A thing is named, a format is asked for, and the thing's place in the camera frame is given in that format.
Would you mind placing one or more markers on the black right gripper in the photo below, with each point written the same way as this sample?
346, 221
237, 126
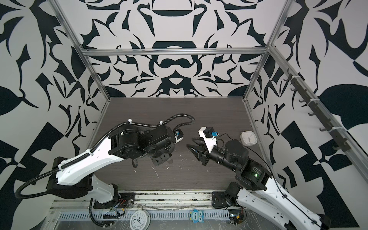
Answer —
203, 155

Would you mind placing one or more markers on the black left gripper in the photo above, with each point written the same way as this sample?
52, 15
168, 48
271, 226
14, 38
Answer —
158, 160

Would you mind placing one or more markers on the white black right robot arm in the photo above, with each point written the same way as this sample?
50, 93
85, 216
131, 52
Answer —
256, 188

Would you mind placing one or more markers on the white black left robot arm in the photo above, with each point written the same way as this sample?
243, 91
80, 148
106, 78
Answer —
76, 179

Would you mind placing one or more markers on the white square clock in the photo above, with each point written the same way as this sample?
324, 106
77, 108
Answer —
248, 138

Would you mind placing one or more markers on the blue owl figure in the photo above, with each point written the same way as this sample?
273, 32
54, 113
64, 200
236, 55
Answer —
197, 216

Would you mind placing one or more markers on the round white analog clock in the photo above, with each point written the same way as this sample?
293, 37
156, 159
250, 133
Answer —
140, 220

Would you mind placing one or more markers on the small electronics board left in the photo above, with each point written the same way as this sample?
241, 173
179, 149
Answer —
114, 213

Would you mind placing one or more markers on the small electronics board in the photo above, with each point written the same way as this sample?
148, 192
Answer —
237, 215
114, 213

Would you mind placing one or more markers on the small electronics board right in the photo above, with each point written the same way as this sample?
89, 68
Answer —
237, 215

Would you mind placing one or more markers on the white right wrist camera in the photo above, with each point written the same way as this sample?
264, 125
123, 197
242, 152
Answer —
210, 137

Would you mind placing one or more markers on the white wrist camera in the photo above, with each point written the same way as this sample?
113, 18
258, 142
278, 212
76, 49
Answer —
179, 135
210, 137

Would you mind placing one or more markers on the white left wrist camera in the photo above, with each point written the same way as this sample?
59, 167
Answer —
179, 135

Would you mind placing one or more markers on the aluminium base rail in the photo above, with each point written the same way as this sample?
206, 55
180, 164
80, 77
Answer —
148, 199

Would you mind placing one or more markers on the white slotted cable duct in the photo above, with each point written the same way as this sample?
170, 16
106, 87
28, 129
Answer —
209, 214

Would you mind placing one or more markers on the black wall hook rail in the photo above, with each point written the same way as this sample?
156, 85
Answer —
319, 110

